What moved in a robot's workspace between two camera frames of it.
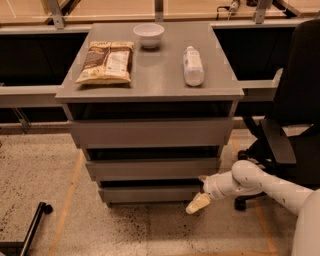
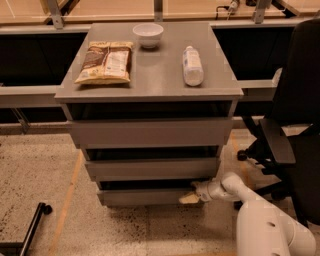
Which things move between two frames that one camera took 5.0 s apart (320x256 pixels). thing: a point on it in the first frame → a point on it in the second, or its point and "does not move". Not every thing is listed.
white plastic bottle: [193, 67] does not move
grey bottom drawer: [150, 194] does not move
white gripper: [211, 187] → [202, 192]
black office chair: [286, 144] does not move
